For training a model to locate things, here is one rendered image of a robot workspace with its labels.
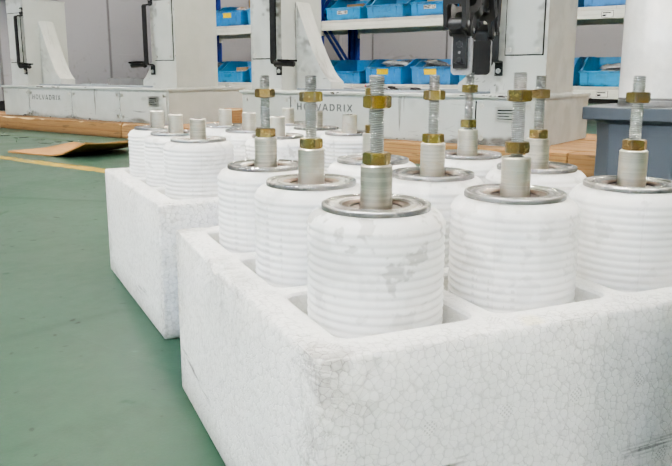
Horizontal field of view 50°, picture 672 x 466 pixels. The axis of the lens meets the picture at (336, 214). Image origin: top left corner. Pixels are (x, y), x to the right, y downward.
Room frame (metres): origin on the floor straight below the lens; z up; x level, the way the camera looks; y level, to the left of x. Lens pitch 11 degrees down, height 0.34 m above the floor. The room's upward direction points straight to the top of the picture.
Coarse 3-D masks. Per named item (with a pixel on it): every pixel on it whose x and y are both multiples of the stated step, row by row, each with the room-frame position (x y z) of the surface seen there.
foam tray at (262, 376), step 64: (192, 256) 0.67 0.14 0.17; (192, 320) 0.68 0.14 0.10; (256, 320) 0.48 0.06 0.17; (448, 320) 0.49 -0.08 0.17; (512, 320) 0.45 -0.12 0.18; (576, 320) 0.46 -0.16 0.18; (640, 320) 0.49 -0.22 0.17; (192, 384) 0.69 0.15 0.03; (256, 384) 0.49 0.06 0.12; (320, 384) 0.39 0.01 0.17; (384, 384) 0.40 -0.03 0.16; (448, 384) 0.42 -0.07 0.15; (512, 384) 0.44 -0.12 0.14; (576, 384) 0.46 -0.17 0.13; (640, 384) 0.49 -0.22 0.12; (256, 448) 0.49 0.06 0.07; (320, 448) 0.39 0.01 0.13; (384, 448) 0.40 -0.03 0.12; (448, 448) 0.42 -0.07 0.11; (512, 448) 0.44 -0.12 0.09; (576, 448) 0.47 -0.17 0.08; (640, 448) 0.49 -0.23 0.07
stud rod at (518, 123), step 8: (520, 72) 0.53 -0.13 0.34; (520, 80) 0.53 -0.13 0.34; (520, 88) 0.53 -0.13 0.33; (512, 104) 0.53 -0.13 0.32; (520, 104) 0.53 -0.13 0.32; (512, 112) 0.53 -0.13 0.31; (520, 112) 0.53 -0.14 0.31; (512, 120) 0.53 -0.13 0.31; (520, 120) 0.53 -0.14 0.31; (512, 128) 0.53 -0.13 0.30; (520, 128) 0.53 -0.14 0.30; (512, 136) 0.53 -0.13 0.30; (520, 136) 0.53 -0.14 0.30
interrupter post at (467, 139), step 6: (462, 132) 0.79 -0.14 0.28; (468, 132) 0.79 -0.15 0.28; (474, 132) 0.79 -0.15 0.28; (462, 138) 0.79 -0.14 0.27; (468, 138) 0.79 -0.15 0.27; (474, 138) 0.79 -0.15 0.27; (462, 144) 0.79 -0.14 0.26; (468, 144) 0.79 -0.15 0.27; (474, 144) 0.79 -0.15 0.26; (462, 150) 0.79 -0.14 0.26; (468, 150) 0.79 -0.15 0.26; (474, 150) 0.79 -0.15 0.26
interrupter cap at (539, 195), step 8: (480, 184) 0.56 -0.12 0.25; (488, 184) 0.57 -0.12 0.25; (496, 184) 0.57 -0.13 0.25; (464, 192) 0.54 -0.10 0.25; (472, 192) 0.53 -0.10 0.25; (480, 192) 0.53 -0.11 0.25; (488, 192) 0.54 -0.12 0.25; (496, 192) 0.55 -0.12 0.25; (536, 192) 0.54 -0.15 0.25; (544, 192) 0.54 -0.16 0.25; (552, 192) 0.53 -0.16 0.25; (560, 192) 0.53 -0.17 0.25; (480, 200) 0.51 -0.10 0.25; (488, 200) 0.51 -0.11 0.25; (496, 200) 0.50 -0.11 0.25; (504, 200) 0.50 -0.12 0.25; (512, 200) 0.50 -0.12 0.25; (520, 200) 0.50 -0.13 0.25; (528, 200) 0.50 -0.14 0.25; (536, 200) 0.50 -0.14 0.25; (544, 200) 0.50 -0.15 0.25; (552, 200) 0.50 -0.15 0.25; (560, 200) 0.51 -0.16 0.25
